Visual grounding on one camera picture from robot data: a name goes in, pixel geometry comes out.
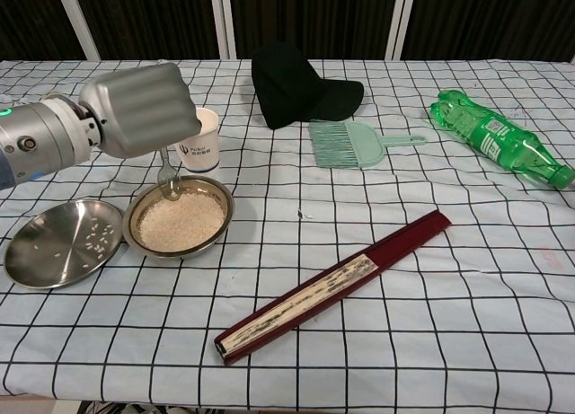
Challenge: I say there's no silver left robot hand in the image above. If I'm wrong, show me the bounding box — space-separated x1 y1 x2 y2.
78 62 202 159

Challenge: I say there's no metal spoon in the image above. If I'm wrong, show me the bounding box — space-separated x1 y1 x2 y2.
156 146 183 203

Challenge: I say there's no white paper cup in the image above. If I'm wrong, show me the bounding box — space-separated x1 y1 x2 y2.
177 107 222 172

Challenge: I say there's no white rice heap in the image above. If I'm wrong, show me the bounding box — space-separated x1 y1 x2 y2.
137 189 226 252

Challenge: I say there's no metal bowl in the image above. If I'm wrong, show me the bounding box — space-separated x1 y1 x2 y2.
121 174 236 259

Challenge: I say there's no mint green hand brush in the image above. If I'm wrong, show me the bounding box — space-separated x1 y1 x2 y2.
307 119 429 171

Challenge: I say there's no black baseball cap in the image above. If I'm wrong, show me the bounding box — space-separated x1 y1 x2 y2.
250 40 365 130

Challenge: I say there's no shallow metal plate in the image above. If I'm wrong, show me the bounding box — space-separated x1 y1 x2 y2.
3 198 126 290

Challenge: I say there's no folded dark red fan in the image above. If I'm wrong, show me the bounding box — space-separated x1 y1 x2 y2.
213 209 452 366

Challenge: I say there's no white black-checked tablecloth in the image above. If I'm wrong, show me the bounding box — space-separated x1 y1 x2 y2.
0 57 575 414

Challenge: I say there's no green plastic bottle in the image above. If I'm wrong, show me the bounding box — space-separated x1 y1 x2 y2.
426 88 575 191

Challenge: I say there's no white frame post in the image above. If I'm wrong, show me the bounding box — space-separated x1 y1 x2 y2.
209 0 238 59
57 0 102 61
385 0 417 61

